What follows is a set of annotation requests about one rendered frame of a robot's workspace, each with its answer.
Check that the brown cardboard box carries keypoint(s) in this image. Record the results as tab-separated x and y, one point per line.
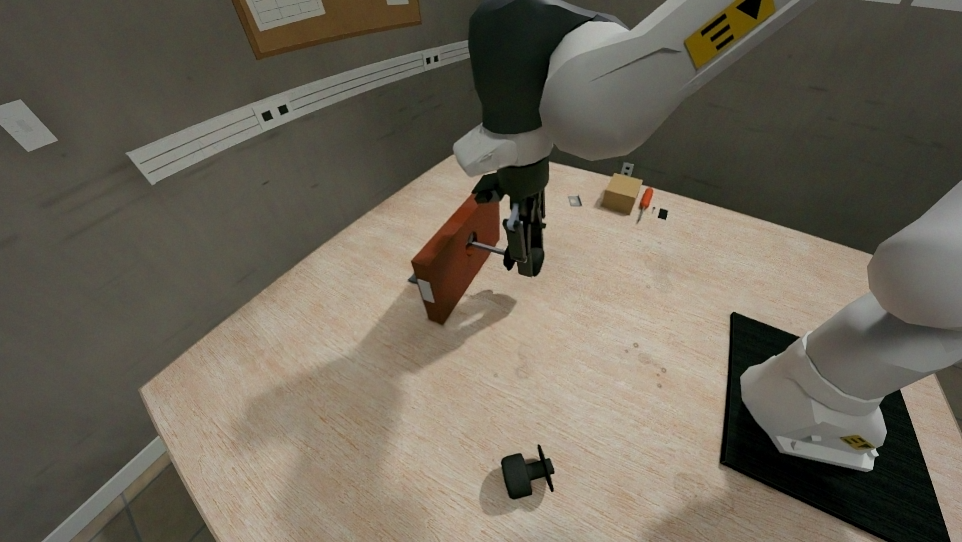
621	193

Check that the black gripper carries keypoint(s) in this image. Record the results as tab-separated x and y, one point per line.
523	184

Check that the orange-handled screwdriver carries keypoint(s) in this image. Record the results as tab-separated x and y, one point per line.
646	200

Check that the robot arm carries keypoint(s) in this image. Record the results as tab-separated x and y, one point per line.
609	88

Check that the black door knob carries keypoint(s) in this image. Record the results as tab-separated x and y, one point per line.
516	475
538	255

